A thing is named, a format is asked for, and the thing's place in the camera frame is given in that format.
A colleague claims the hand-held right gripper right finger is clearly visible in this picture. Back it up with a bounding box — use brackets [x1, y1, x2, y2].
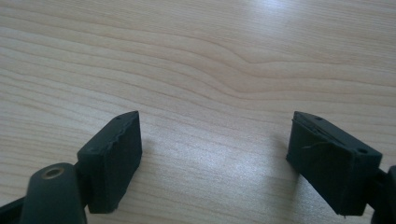
[285, 110, 384, 217]

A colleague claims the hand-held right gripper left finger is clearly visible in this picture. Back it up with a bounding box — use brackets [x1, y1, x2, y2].
[76, 110, 144, 215]

